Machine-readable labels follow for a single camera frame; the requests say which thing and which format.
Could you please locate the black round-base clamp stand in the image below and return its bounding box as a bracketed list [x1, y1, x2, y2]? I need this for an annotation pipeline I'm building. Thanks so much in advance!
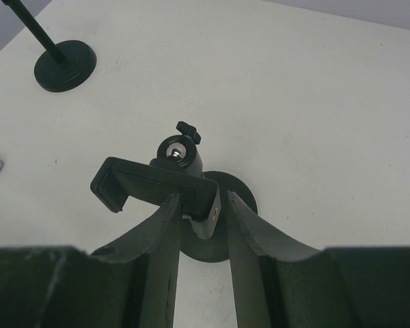
[90, 121, 258, 263]

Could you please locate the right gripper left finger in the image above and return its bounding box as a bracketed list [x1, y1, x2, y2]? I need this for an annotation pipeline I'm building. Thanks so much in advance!
[0, 195, 181, 327]

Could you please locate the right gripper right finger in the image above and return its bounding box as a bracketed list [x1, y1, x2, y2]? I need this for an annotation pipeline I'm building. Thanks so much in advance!
[226, 193, 410, 327]

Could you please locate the tall black clamp stand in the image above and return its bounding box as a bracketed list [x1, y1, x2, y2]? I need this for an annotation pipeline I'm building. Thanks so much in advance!
[3, 1, 97, 93]

